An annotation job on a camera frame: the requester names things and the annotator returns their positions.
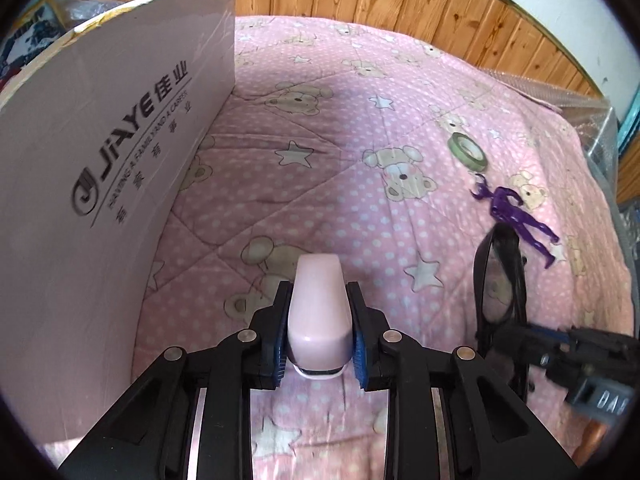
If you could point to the purple toy figure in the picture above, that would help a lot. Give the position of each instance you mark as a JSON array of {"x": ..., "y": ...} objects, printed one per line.
[{"x": 515, "y": 212}]

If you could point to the clear plastic bag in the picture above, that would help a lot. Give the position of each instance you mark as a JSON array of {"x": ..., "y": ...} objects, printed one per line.
[{"x": 85, "y": 10}]

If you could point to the pink bear print blanket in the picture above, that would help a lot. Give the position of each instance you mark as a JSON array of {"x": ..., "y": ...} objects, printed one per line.
[{"x": 350, "y": 160}]

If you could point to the black glasses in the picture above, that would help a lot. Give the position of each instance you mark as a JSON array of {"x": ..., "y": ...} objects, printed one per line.
[{"x": 505, "y": 250}]

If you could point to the wooden headboard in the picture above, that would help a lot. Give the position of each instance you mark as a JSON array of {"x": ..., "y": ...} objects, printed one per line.
[{"x": 400, "y": 0}]

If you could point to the green tape roll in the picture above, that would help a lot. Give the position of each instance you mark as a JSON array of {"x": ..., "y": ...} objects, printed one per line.
[{"x": 479, "y": 164}]

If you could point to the pink plastic case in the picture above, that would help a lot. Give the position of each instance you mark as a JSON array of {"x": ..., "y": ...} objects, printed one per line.
[{"x": 317, "y": 310}]

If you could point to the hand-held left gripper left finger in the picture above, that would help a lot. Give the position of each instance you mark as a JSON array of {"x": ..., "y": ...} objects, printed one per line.
[{"x": 281, "y": 345}]

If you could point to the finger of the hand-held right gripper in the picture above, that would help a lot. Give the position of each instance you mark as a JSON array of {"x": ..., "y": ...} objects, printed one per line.
[
  {"x": 532, "y": 352},
  {"x": 550, "y": 332}
]

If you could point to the clear plastic sheet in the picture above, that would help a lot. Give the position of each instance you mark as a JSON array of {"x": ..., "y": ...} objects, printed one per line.
[{"x": 590, "y": 125}]

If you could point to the white cardboard box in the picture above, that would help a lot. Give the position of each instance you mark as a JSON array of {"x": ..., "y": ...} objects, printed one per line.
[{"x": 100, "y": 135}]

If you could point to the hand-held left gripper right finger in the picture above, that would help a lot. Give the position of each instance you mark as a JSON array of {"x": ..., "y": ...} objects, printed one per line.
[{"x": 359, "y": 350}]

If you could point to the blue robot toy box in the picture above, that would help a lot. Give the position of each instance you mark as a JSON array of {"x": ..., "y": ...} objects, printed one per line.
[{"x": 30, "y": 35}]

